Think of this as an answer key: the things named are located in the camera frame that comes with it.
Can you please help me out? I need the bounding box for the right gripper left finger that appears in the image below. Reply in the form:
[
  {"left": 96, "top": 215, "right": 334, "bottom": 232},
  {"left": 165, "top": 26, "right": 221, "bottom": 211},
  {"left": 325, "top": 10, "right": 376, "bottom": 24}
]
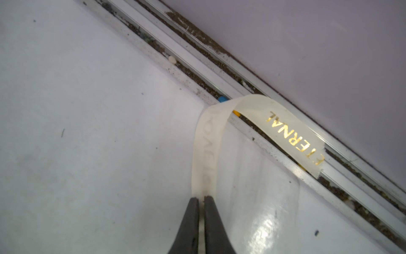
[{"left": 168, "top": 197, "right": 200, "bottom": 254}]

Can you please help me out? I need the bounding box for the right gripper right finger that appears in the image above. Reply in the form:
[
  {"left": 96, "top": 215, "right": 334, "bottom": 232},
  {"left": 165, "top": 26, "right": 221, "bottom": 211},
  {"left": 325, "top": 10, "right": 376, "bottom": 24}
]
[{"left": 204, "top": 196, "right": 236, "bottom": 254}]

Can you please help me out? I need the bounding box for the white string ribbon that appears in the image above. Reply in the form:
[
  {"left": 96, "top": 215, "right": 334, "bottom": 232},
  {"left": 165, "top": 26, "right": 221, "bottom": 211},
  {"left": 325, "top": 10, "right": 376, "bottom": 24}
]
[{"left": 191, "top": 95, "right": 325, "bottom": 254}]

